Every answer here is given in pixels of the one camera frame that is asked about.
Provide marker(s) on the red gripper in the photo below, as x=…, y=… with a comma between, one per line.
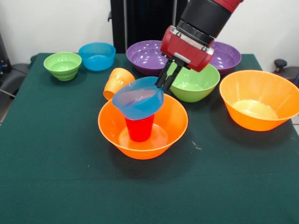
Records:
x=184, y=51

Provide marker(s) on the medium green plastic bowl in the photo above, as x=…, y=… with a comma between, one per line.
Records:
x=198, y=81

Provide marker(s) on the large orange plastic bowl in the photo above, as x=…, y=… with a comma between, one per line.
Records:
x=259, y=91
x=172, y=116

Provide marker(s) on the small blue plastic bowl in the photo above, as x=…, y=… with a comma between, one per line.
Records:
x=137, y=105
x=97, y=56

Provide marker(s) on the orange plastic cup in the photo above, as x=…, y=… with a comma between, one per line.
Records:
x=116, y=80

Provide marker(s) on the red plastic cup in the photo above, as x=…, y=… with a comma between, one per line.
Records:
x=139, y=129

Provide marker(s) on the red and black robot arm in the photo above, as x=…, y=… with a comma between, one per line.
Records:
x=205, y=16

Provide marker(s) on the purple plastic bowl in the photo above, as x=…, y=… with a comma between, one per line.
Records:
x=226, y=57
x=144, y=56

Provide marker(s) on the small green plastic bowl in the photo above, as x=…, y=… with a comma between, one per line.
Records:
x=61, y=64

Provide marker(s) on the dark green tablecloth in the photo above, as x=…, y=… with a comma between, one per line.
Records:
x=149, y=186

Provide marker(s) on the black round knob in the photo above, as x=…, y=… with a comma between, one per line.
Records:
x=280, y=63

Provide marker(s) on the dark brown rounded base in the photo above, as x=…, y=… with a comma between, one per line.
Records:
x=290, y=73

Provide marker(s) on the black device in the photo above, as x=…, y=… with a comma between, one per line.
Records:
x=4, y=58

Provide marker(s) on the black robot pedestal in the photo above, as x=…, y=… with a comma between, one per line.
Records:
x=144, y=21

